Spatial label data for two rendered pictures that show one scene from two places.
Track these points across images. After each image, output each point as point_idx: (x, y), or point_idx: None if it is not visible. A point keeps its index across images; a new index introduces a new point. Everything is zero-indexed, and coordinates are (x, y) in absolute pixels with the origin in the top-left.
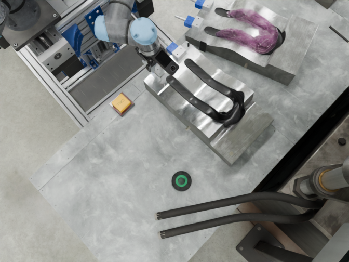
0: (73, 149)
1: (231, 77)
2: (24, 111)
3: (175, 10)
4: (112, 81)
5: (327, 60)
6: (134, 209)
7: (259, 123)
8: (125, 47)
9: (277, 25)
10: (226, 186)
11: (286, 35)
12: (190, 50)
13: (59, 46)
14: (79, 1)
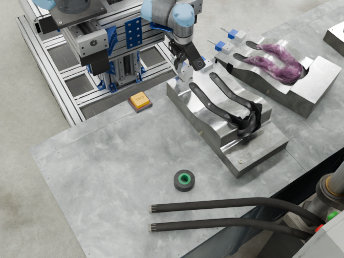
0: (81, 131)
1: (252, 93)
2: (25, 123)
3: None
4: None
5: None
6: (128, 198)
7: (273, 141)
8: (148, 80)
9: (302, 63)
10: (230, 196)
11: (310, 70)
12: (217, 66)
13: (98, 34)
14: (124, 7)
